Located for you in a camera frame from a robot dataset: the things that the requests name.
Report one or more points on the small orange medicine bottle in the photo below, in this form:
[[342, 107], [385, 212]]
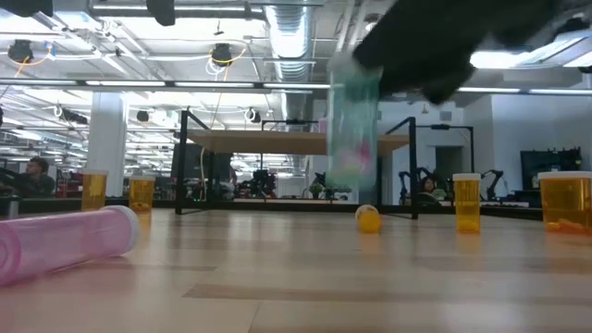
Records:
[[94, 192], [467, 205], [370, 222]]

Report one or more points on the person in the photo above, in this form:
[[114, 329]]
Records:
[[34, 182], [428, 185]]

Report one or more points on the wide orange medicine bottle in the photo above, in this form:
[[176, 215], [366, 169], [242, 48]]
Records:
[[566, 203], [141, 194]]

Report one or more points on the wooden shelf with black frame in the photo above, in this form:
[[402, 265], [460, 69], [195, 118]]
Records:
[[277, 142]]

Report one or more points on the long light strip bar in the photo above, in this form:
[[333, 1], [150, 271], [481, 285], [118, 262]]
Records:
[[208, 84]]

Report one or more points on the green medicine bottle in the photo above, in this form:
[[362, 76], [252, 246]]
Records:
[[351, 139]]

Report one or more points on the white building pillar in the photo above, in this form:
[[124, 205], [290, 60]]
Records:
[[107, 148]]

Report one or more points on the silver spiral air duct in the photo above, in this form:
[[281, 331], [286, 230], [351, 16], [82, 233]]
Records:
[[289, 37]]

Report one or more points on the black round ceiling lamp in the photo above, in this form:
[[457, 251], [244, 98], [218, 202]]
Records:
[[142, 115], [253, 115]]

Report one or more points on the pink medicine bottle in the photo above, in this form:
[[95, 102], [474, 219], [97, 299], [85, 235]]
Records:
[[60, 245], [323, 126]]

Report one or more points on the grey door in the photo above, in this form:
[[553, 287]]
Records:
[[448, 162]]

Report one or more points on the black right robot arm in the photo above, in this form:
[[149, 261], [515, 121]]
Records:
[[522, 18]]

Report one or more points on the grey metal post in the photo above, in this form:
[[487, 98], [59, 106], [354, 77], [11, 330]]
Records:
[[13, 205]]

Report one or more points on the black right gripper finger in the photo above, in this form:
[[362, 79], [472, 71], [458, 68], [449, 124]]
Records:
[[372, 53]]

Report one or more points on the black cabinet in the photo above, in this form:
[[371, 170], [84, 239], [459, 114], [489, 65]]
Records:
[[550, 159]]

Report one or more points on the black background robot arm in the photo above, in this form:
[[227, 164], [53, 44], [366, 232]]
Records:
[[263, 182]]

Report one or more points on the small green plant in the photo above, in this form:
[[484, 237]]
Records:
[[316, 189]]

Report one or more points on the grey wall vent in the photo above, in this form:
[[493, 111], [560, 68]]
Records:
[[445, 115]]

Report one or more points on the black aluminium base frame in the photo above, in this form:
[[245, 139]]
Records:
[[439, 211], [55, 203]]

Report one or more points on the black ceiling track light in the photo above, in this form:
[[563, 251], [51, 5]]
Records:
[[74, 116]]

